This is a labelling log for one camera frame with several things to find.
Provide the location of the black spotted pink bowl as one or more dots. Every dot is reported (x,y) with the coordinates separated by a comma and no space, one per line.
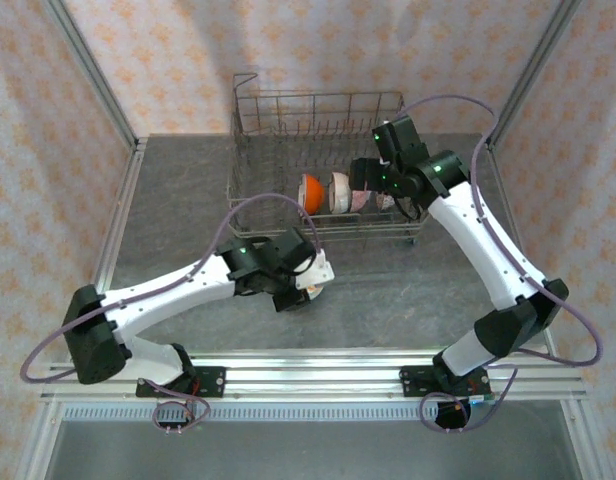
(360,200)

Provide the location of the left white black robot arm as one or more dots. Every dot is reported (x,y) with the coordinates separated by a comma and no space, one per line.
(178,290)

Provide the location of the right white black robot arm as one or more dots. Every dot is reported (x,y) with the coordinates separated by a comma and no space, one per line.
(488,250)

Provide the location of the grey metal panel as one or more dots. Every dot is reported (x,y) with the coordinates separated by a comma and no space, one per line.
(308,450)

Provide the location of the small green circuit board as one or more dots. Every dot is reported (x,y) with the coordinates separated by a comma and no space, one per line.
(480,399)

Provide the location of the aluminium cross rail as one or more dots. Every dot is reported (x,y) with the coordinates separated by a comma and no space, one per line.
(308,380)

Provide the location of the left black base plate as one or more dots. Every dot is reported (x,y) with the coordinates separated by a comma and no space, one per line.
(213,380)

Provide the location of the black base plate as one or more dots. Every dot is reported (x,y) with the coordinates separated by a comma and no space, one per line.
(213,380)
(413,380)

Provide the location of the aluminium table side rail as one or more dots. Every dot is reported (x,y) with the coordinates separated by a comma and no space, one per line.
(503,190)
(115,240)

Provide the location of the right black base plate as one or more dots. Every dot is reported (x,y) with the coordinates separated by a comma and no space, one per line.
(413,380)

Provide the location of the aluminium frame post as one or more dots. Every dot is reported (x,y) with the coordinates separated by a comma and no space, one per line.
(95,75)
(543,55)

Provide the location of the aluminium lower frame bar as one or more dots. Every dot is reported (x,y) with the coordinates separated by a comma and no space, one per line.
(588,445)
(38,445)

